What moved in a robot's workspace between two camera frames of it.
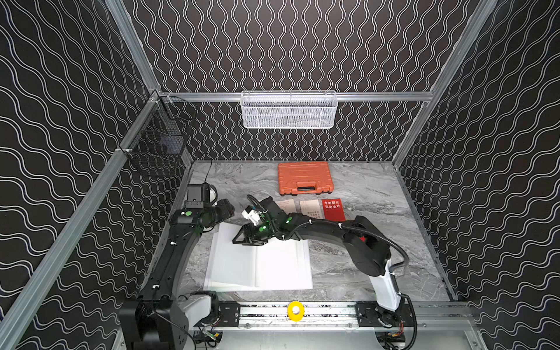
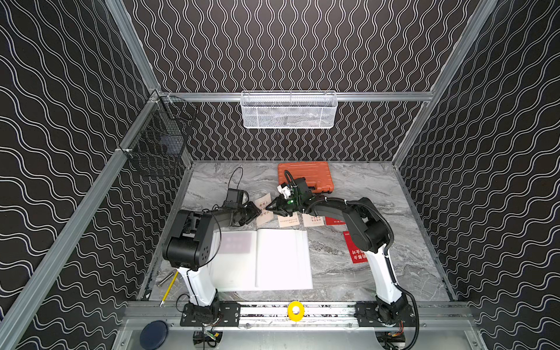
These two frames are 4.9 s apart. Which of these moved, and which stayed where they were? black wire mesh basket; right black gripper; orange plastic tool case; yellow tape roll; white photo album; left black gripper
Moved: right black gripper; left black gripper
Stayed: yellow tape roll; orange plastic tool case; white photo album; black wire mesh basket
